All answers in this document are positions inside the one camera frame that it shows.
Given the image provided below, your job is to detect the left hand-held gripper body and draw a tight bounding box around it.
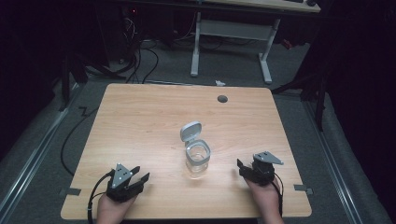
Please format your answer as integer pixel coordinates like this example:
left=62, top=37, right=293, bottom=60
left=106, top=162, right=139, bottom=203

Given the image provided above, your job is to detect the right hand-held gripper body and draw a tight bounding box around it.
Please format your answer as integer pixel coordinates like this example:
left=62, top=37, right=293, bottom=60
left=242, top=150, right=285, bottom=187

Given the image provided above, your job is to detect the clear jar with grey flip lid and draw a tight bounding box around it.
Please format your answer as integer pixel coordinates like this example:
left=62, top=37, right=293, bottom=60
left=179, top=120, right=212, bottom=179

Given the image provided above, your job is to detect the person's left hand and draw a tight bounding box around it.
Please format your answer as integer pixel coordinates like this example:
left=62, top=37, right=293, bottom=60
left=96, top=193, right=137, bottom=224

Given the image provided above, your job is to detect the grey tape strip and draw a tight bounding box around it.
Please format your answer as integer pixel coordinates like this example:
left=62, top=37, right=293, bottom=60
left=59, top=187, right=82, bottom=197
left=293, top=184, right=314, bottom=196

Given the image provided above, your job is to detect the black metal stand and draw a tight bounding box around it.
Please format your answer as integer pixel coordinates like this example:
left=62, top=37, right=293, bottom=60
left=271, top=55, right=331, bottom=132
left=58, top=52, right=90, bottom=112

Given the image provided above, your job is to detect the light wooden desk top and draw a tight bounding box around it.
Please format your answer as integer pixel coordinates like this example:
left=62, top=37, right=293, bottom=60
left=204, top=0, right=321, bottom=13

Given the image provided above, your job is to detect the left hand-held gripper black cable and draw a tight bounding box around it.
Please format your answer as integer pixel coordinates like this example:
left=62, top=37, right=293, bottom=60
left=87, top=169, right=116, bottom=224

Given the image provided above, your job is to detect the hand-held gripper black cable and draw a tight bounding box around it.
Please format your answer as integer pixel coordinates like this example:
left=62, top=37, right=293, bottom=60
left=271, top=173, right=285, bottom=217
left=87, top=169, right=116, bottom=224

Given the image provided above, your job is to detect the right hand-held gripper black cable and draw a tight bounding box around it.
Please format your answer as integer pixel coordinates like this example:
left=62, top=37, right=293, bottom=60
left=271, top=173, right=285, bottom=217

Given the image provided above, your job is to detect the black floor cable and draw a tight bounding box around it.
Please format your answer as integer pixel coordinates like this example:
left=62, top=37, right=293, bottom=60
left=60, top=105, right=99, bottom=177

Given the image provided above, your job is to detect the aluminium floor rail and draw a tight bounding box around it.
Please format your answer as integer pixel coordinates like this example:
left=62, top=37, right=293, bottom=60
left=0, top=82, right=82, bottom=220
left=304, top=99, right=364, bottom=224

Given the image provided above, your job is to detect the white metal desk frame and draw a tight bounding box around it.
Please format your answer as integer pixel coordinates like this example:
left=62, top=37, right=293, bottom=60
left=190, top=11, right=282, bottom=85

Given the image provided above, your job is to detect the bundle of cables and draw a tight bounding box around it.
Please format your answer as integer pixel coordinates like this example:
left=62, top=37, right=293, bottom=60
left=119, top=7, right=160, bottom=84

